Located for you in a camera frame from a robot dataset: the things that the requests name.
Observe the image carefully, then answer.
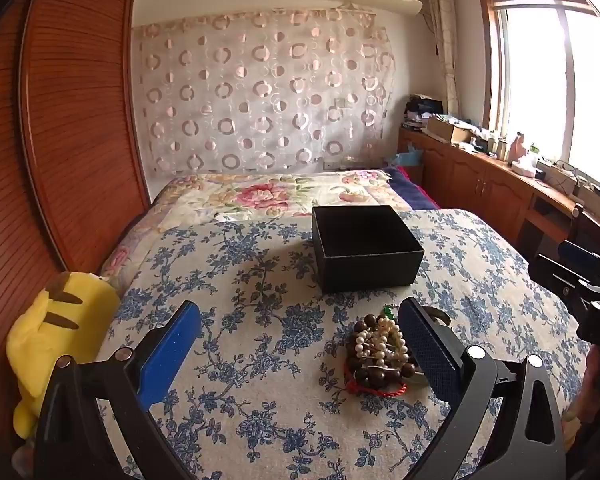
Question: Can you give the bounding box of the wooden slatted wardrobe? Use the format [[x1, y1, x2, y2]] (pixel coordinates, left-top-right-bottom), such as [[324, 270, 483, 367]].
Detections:
[[0, 0, 152, 480]]

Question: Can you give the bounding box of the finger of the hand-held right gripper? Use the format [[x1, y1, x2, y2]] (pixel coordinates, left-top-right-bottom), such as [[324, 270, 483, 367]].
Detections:
[[527, 254, 600, 343], [557, 240, 600, 286]]

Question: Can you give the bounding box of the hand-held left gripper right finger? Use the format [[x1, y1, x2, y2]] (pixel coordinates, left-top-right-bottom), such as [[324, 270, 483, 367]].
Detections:
[[397, 297, 567, 480]]

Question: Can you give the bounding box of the dark wooden bead bracelet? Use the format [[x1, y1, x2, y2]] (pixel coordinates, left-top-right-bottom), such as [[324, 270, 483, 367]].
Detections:
[[347, 314, 422, 392]]

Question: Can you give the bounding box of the blue plastic bag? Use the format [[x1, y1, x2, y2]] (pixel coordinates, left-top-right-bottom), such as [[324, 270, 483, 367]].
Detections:
[[395, 143, 424, 166]]

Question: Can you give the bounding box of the wooden cabinet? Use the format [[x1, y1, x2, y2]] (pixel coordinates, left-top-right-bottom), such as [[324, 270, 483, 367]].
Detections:
[[397, 127, 600, 261]]

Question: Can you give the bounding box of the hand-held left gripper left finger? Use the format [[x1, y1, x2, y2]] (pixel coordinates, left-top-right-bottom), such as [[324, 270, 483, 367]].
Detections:
[[34, 301, 202, 480]]

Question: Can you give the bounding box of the red string bracelet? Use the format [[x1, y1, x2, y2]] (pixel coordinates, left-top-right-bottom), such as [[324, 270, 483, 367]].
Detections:
[[343, 359, 409, 397]]

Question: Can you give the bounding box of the wooden framed window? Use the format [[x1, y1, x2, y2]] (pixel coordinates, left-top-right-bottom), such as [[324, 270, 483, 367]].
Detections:
[[476, 0, 600, 202]]

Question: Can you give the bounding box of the white pearl necklace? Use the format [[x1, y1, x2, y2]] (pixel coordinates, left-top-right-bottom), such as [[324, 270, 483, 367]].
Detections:
[[355, 321, 409, 367]]

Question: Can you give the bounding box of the white power strip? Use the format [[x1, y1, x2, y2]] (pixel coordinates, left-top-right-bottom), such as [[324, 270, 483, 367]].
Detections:
[[537, 160, 582, 197]]

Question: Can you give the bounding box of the open cardboard box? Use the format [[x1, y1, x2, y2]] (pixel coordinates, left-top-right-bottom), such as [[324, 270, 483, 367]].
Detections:
[[426, 115, 474, 144]]

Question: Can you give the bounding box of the pile of dark clutter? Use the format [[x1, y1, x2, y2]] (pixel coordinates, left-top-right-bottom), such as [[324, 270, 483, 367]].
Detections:
[[403, 93, 446, 131]]

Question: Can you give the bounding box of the pink floral quilt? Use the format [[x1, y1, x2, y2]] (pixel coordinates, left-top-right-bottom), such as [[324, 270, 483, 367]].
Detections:
[[99, 169, 414, 292]]

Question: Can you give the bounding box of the pale window curtain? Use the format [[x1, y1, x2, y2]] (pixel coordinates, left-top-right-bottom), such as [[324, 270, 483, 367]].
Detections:
[[424, 0, 462, 117]]

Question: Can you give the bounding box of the circle patterned wall cloth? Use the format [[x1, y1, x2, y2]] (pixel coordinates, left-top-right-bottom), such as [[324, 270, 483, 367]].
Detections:
[[131, 6, 397, 177]]

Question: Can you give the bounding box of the tissue pack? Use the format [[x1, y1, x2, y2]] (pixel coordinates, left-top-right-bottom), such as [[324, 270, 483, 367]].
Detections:
[[510, 157, 539, 179]]

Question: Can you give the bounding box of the navy blanket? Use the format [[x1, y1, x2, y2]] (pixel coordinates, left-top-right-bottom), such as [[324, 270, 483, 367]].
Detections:
[[382, 165, 441, 210]]

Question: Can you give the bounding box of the black cardboard box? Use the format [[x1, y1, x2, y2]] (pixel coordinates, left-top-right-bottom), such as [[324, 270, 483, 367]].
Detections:
[[311, 204, 425, 294]]

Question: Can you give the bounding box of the dark wooden chair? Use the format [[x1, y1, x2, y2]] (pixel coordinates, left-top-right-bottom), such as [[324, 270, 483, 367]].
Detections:
[[517, 203, 600, 262]]

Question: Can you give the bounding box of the blue floral bedspread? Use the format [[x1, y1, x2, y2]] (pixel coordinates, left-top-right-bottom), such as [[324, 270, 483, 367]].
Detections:
[[97, 208, 592, 480]]

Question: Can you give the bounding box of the yellow plush toy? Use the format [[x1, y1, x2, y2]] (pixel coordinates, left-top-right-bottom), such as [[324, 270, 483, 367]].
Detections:
[[6, 271, 122, 437]]

